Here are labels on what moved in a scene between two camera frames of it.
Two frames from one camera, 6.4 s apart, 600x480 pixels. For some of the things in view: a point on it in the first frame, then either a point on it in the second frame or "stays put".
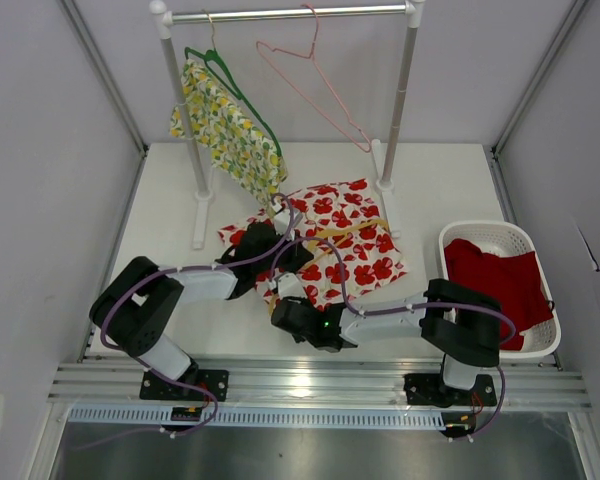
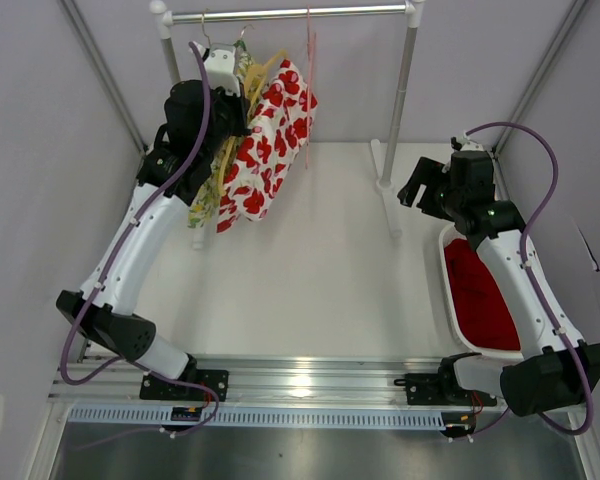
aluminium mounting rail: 314,385 stays put
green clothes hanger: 213,61 → 204,29
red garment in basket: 514,282 stays put
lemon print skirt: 211,115 → 205,206
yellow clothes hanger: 338,234 → 262,67
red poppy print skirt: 339,223 → 281,117
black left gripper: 297,257 → 240,105
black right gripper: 302,301 → 428,173
